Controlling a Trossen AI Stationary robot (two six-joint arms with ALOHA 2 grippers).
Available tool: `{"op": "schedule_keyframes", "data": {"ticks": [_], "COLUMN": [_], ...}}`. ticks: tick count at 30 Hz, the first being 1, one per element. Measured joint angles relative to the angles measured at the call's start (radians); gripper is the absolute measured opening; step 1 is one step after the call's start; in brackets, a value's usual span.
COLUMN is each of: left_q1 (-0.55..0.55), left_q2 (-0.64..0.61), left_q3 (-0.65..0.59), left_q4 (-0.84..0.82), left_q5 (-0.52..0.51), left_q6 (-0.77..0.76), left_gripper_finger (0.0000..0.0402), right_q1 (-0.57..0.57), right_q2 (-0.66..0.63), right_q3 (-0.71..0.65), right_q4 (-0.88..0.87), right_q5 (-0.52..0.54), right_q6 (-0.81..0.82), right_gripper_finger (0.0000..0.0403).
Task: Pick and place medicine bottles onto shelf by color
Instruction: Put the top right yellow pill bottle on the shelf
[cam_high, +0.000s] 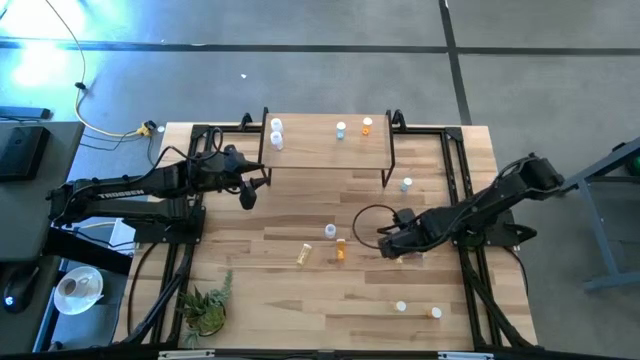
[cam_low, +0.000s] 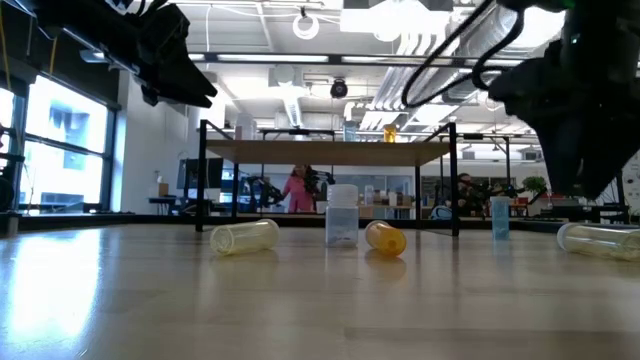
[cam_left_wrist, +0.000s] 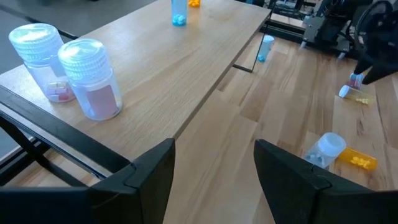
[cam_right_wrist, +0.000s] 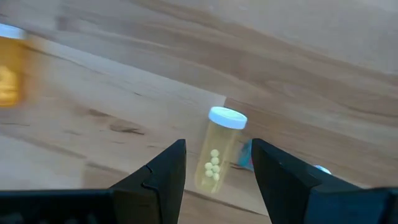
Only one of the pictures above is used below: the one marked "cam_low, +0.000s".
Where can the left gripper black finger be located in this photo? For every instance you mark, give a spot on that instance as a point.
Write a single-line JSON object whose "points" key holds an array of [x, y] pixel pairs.
{"points": [[172, 32], [190, 80]]}

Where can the wooden shelf black metal frame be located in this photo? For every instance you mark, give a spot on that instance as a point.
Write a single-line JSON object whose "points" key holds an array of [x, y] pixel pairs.
{"points": [[325, 152]]}

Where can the small brown cardboard box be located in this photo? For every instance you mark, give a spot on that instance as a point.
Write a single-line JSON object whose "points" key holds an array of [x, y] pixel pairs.
{"points": [[163, 189]]}

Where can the black overhead rig beam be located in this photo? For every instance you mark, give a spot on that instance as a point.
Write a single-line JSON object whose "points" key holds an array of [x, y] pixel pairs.
{"points": [[334, 59]]}

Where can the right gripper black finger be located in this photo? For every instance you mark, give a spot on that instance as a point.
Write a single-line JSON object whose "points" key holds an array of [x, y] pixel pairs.
{"points": [[580, 160]]}

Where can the clear bottle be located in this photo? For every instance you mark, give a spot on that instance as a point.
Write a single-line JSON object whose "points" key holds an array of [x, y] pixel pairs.
{"points": [[600, 241]]}

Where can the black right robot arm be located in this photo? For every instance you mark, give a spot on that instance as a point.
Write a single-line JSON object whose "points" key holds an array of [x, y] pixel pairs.
{"points": [[600, 45]]}

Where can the green background potted plant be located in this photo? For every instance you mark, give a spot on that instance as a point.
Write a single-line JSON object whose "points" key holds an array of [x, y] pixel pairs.
{"points": [[534, 184]]}

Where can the black standing desk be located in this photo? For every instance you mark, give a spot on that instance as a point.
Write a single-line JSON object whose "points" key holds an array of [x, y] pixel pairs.
{"points": [[162, 199]]}

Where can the black monitor on stand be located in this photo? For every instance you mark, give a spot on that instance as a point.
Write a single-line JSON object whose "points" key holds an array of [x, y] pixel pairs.
{"points": [[187, 172]]}

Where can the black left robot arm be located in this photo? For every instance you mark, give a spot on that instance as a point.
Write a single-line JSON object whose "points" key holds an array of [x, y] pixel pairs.
{"points": [[60, 25]]}

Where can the silver ventilation duct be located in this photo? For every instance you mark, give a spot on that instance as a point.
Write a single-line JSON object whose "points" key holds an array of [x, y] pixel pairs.
{"points": [[542, 30]]}

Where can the black round ceiling spotlight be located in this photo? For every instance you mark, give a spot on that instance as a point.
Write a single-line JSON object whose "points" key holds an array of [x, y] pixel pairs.
{"points": [[339, 88]]}

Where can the small white pot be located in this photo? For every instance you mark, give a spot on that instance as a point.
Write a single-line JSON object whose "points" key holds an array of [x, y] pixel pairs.
{"points": [[321, 207]]}

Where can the person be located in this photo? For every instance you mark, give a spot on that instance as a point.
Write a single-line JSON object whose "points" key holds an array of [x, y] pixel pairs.
{"points": [[299, 192], [467, 195]]}

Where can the white pump bottle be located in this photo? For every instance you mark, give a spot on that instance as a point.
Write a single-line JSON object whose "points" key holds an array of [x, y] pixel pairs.
{"points": [[158, 178]]}

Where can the black background robot arm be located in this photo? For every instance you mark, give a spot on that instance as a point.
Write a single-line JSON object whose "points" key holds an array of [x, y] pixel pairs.
{"points": [[265, 192], [320, 180]]}

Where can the orange pill bottle white cap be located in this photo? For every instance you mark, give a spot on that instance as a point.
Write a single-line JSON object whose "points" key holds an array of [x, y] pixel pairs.
{"points": [[389, 135], [386, 239]]}

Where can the clear plastic jar white lid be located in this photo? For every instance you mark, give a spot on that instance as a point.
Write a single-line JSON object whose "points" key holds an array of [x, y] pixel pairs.
{"points": [[245, 129], [342, 220]]}

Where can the large room window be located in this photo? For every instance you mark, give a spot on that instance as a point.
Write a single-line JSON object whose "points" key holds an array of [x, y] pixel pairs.
{"points": [[65, 150]]}

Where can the yellow pill bottle white cap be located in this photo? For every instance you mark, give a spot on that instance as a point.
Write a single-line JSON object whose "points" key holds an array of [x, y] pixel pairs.
{"points": [[245, 238]]}

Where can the black metal rig frame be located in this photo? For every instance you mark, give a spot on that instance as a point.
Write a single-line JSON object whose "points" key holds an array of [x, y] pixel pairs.
{"points": [[100, 220]]}

